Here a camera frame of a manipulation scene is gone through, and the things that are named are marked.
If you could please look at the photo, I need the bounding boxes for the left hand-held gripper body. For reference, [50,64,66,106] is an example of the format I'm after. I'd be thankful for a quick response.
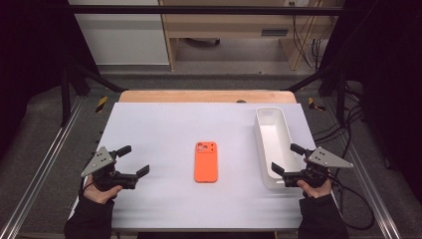
[81,145,138,192]

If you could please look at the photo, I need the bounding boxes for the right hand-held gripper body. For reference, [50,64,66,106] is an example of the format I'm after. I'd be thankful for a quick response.
[283,146,354,189]

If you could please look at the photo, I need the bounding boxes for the white plastic bin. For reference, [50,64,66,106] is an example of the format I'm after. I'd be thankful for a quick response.
[254,106,303,190]

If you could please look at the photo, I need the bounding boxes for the orange phone case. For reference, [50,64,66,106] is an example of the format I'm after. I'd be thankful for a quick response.
[194,141,219,184]

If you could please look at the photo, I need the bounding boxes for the person's left hand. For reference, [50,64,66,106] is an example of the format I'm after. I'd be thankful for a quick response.
[83,174,123,205]

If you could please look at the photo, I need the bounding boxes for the person's right hand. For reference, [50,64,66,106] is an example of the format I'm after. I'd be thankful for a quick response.
[297,179,332,199]

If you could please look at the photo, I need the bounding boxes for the yellow black tape marker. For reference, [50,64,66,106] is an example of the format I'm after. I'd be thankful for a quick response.
[308,97,326,113]
[95,96,109,114]

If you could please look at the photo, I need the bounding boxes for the black metal stand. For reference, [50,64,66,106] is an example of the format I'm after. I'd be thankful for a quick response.
[60,61,128,127]
[284,61,348,127]

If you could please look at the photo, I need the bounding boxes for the black curtain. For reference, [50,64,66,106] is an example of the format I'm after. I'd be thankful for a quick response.
[0,0,101,160]
[319,0,422,203]

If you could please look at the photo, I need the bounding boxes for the white cabinet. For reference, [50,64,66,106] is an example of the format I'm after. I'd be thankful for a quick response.
[68,0,171,66]

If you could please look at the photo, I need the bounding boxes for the wooden desk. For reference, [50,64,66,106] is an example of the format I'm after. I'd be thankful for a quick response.
[158,0,344,72]

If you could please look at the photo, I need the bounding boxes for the black metal crossbar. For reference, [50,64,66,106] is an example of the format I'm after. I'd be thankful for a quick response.
[70,5,346,16]

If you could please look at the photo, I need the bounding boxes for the black floor cables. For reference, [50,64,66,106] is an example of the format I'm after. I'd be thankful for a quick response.
[313,81,366,160]

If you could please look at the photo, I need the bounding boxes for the aluminium floor rail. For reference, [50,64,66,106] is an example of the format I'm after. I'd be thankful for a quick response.
[0,95,87,239]
[322,98,404,239]

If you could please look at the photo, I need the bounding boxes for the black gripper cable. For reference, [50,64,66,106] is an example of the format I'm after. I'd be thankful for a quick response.
[327,173,376,232]

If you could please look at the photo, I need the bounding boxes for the bundle of black cables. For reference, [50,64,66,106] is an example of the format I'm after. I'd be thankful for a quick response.
[289,1,332,72]

